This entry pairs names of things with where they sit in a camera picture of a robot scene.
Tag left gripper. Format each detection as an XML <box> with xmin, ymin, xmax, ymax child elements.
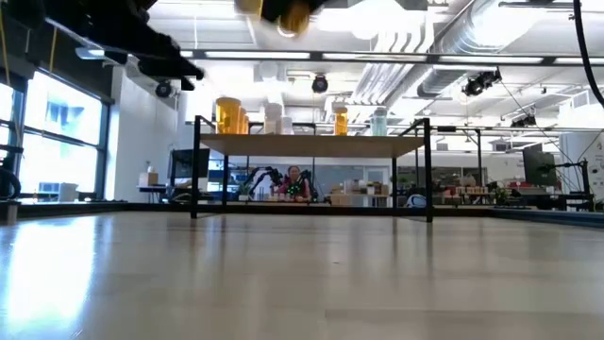
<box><xmin>70</xmin><ymin>0</ymin><xmax>205</xmax><ymax>92</ymax></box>

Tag small orange pill bottle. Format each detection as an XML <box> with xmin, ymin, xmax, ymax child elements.
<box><xmin>333</xmin><ymin>106</ymin><xmax>349</xmax><ymax>137</ymax></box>
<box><xmin>234</xmin><ymin>0</ymin><xmax>312</xmax><ymax>39</ymax></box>

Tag wooden shelf black metal legs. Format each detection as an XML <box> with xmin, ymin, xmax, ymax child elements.
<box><xmin>190</xmin><ymin>115</ymin><xmax>434</xmax><ymax>224</ymax></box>

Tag black ceiling spotlight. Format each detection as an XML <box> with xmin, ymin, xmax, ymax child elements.
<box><xmin>461</xmin><ymin>69</ymin><xmax>503</xmax><ymax>98</ymax></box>
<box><xmin>310</xmin><ymin>73</ymin><xmax>330</xmax><ymax>94</ymax></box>
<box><xmin>154</xmin><ymin>77</ymin><xmax>174</xmax><ymax>99</ymax></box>

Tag linear ceiling light fixture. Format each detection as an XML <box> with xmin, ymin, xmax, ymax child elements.
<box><xmin>75</xmin><ymin>45</ymin><xmax>604</xmax><ymax>67</ymax></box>

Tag black computer monitor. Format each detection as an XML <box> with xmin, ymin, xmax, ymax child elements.
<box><xmin>170</xmin><ymin>148</ymin><xmax>211</xmax><ymax>179</ymax></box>

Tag person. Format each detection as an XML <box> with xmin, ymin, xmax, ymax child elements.
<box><xmin>277</xmin><ymin>164</ymin><xmax>310</xmax><ymax>203</ymax></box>

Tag white bin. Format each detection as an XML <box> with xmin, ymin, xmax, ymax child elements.
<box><xmin>57</xmin><ymin>181</ymin><xmax>79</xmax><ymax>203</ymax></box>

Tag black monitor on stand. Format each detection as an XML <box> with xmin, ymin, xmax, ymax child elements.
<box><xmin>522</xmin><ymin>144</ymin><xmax>559</xmax><ymax>188</ymax></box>

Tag window with black frame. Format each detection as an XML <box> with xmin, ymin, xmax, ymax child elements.
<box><xmin>0</xmin><ymin>70</ymin><xmax>112</xmax><ymax>204</ymax></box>

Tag black aluminium table frame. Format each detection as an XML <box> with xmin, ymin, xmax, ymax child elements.
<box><xmin>0</xmin><ymin>200</ymin><xmax>604</xmax><ymax>230</ymax></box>

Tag grey round air duct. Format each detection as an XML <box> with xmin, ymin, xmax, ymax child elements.
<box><xmin>415</xmin><ymin>0</ymin><xmax>525</xmax><ymax>100</ymax></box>

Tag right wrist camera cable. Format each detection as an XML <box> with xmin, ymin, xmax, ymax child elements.
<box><xmin>572</xmin><ymin>0</ymin><xmax>604</xmax><ymax>109</ymax></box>

